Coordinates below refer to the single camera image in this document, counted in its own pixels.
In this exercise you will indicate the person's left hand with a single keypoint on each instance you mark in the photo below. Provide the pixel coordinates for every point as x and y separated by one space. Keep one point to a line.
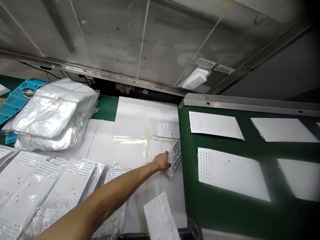
161 162

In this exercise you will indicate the grey perforated metal plate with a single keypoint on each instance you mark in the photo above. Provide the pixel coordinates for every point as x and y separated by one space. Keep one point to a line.
175 156

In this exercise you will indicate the white paper sheet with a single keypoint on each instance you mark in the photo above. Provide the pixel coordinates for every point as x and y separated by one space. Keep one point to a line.
142 115
160 182
117 150

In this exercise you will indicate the stack of grey metal plates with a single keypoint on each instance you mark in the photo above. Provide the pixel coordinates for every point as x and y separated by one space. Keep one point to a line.
166 130

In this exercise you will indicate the white perforated plate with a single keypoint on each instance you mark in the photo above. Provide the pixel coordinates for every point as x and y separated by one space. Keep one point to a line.
215 126
282 128
302 180
160 217
232 172

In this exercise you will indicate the white power socket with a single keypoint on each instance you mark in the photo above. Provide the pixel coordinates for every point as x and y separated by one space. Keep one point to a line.
124 88

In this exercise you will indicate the green conveyor belt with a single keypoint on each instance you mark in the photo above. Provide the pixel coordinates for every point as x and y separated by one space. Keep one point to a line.
225 220

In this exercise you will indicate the white foam block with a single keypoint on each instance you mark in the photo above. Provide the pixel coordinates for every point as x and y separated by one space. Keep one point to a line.
197 77

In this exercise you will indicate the stack of clear plastic bags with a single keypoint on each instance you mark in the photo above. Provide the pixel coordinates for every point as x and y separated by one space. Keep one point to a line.
55 112

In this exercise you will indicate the pile of bagged white plates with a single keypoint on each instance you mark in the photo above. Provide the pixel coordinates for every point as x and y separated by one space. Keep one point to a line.
37 185

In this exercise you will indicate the round metal bell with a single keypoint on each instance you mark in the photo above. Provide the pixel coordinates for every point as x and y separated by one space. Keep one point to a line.
28 91

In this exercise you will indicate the pile of blue label strips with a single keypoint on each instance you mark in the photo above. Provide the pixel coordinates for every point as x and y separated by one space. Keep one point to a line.
17 97

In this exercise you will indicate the machine enclosure with clear panels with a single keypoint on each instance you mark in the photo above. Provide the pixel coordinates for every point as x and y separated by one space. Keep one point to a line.
150 37

